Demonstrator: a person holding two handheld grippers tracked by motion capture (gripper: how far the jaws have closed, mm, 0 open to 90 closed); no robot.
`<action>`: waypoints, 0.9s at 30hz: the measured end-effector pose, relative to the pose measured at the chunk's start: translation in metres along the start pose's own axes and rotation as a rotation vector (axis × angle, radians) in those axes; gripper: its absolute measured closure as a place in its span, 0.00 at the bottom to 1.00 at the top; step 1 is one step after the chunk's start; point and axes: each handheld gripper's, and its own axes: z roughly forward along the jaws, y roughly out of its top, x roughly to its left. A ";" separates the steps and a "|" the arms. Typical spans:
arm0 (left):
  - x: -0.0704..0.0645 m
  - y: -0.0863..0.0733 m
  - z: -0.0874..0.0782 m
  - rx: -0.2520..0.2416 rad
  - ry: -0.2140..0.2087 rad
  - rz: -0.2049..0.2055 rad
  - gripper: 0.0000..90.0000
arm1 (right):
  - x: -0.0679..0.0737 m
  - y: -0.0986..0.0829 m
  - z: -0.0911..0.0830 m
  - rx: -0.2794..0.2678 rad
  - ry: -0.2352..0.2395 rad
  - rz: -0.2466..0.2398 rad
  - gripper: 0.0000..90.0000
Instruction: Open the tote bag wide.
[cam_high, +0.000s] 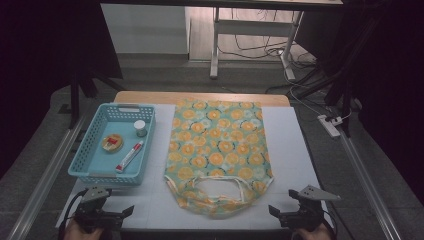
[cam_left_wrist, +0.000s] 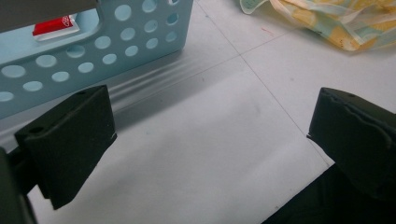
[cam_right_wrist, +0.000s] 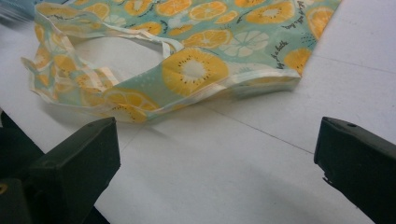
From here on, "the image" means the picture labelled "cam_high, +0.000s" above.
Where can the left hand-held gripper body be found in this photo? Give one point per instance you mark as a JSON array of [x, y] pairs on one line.
[[95, 213]]

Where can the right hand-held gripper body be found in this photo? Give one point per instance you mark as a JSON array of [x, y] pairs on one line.
[[306, 215]]

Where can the light blue plastic basket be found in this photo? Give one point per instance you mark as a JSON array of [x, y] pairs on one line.
[[100, 160]]

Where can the white tube with red ends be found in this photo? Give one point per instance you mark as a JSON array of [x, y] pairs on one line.
[[129, 156]]

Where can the small jar with white lid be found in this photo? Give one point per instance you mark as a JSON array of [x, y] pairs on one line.
[[140, 128]]

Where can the orange floral cloth bag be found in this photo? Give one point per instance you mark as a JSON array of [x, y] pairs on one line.
[[216, 143]]

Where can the person's right hand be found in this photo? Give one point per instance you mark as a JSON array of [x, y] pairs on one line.
[[315, 235]]

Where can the person's left hand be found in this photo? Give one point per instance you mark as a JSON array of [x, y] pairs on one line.
[[78, 234]]

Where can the white table mat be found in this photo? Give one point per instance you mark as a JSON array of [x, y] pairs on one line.
[[293, 150]]

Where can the white power strip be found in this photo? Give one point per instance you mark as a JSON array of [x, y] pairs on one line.
[[329, 126]]

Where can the black metal stand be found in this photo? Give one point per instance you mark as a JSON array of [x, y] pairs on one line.
[[345, 100], [75, 100]]

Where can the dark curtain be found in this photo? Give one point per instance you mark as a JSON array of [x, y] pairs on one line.
[[393, 83], [40, 66]]

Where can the white partition panel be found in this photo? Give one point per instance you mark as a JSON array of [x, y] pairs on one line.
[[143, 30]]

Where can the aluminium rail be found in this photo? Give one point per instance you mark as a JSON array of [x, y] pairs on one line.
[[370, 190], [50, 173]]

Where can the white desk frame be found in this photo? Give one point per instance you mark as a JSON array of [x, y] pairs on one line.
[[253, 27]]

